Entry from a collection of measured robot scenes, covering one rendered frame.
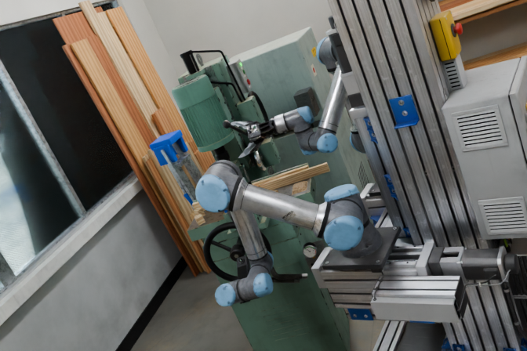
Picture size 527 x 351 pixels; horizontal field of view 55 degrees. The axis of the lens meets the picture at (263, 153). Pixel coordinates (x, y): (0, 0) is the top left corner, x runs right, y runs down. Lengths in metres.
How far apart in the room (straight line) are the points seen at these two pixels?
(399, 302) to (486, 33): 3.10
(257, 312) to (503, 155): 1.41
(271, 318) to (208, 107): 1.05
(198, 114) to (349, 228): 0.94
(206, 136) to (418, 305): 1.13
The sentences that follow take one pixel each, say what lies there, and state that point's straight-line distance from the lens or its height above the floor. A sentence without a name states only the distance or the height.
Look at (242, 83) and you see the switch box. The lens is 2.52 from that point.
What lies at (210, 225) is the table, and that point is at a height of 0.89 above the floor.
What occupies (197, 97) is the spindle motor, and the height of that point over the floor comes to 1.44.
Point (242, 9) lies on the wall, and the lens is 4.60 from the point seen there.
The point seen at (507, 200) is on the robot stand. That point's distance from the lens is 1.69.
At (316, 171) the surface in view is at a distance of 2.32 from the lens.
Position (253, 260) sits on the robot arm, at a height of 0.89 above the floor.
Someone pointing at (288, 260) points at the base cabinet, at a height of 0.61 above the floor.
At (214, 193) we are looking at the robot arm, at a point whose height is 1.24.
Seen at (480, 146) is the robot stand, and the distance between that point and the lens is 1.62.
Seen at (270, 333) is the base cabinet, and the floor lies 0.26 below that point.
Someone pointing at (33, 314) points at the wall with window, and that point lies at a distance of 3.13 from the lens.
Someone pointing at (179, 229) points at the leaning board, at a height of 0.39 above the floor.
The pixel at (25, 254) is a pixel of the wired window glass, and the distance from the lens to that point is 3.23.
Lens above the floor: 1.73
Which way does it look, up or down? 16 degrees down
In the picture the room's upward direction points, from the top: 23 degrees counter-clockwise
